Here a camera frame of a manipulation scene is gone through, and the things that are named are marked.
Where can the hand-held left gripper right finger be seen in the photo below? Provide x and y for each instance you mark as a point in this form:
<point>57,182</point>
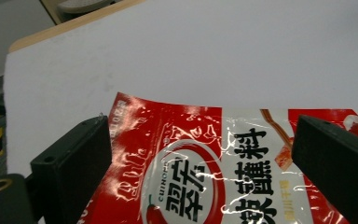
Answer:
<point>338,168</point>

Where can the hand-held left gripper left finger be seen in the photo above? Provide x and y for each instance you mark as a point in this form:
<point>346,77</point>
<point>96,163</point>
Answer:
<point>74,165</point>

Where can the red and white seasoning packet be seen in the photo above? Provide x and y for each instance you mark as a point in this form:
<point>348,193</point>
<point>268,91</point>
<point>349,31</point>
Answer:
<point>186,174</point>

